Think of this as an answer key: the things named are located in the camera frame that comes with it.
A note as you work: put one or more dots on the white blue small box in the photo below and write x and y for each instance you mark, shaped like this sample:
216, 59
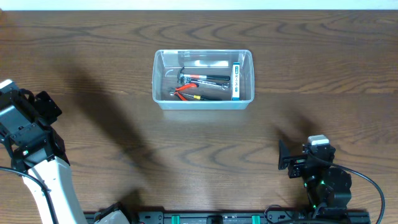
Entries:
235, 81

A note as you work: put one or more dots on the orange handled pliers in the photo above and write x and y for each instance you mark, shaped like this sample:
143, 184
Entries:
178, 90

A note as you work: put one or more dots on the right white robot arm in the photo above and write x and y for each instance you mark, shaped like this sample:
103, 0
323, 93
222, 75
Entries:
327, 187

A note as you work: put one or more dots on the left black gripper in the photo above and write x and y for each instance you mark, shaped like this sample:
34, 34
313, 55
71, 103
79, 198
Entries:
44, 109

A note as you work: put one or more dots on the black orange hammer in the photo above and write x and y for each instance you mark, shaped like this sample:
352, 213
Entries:
181, 75

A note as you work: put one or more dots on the clear plastic container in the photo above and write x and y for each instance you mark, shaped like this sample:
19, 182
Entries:
167, 64

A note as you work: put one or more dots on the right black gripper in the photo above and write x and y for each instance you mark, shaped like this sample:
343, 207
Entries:
297, 165

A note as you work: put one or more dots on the black yellow screwdriver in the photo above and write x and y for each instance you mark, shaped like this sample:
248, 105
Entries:
200, 97

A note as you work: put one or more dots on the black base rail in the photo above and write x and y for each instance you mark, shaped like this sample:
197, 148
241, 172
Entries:
273, 215

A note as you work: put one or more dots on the silver double ended wrench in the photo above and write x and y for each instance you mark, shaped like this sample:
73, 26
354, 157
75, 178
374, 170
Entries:
223, 86

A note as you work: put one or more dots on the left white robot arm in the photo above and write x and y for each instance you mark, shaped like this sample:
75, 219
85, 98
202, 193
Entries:
37, 152

